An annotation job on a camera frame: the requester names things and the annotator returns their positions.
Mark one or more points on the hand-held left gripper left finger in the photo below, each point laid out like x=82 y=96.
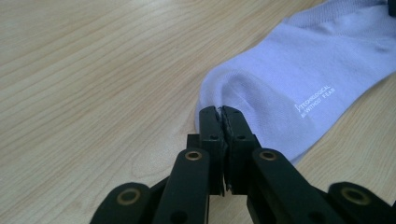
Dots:
x=211 y=146

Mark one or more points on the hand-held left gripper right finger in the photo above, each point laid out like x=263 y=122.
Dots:
x=241 y=149

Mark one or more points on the light purple ankle sock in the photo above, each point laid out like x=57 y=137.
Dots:
x=295 y=87

